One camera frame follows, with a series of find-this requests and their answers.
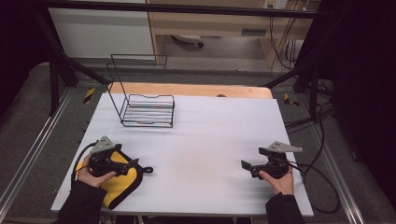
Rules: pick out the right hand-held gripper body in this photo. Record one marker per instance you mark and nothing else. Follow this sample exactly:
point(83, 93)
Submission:
point(277, 163)

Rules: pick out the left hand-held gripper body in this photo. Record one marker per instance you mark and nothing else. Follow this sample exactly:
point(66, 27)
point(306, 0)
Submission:
point(104, 155)

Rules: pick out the yellow pot holder black trim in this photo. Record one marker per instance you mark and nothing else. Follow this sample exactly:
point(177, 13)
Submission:
point(123, 186)

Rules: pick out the person's right hand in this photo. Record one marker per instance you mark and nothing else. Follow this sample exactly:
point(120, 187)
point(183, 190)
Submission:
point(282, 185)

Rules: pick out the person's left hand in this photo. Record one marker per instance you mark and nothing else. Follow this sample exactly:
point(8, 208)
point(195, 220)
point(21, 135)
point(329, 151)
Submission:
point(90, 179)

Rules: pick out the yellow black hazard tape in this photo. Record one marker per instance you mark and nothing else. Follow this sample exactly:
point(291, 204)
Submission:
point(89, 95)
point(290, 100)

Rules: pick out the black metal stand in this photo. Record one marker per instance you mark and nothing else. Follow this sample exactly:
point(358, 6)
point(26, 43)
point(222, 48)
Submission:
point(306, 74)
point(59, 74)

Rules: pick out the wooden board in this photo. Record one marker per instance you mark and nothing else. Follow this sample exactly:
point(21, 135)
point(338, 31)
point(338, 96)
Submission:
point(186, 89)

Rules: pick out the dark curtain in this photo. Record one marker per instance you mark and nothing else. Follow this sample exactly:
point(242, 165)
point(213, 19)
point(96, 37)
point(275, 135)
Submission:
point(18, 46)
point(361, 93)

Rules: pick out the white cabinet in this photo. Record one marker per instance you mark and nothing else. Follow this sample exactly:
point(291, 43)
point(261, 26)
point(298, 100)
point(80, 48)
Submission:
point(102, 32)

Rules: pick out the white object under desk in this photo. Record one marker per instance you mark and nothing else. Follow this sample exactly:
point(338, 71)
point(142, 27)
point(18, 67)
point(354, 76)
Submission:
point(188, 39)

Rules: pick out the wooden desk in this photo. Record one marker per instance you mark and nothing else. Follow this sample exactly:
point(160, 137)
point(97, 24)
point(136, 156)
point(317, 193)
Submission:
point(218, 23)

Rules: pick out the white power strip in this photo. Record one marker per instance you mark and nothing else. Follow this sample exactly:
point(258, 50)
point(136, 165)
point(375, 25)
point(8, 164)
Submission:
point(275, 3)

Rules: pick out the aluminium rail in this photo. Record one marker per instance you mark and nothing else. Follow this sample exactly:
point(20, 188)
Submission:
point(337, 174)
point(34, 146)

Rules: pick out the black metal frame bar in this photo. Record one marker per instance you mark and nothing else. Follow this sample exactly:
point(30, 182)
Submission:
point(186, 7)

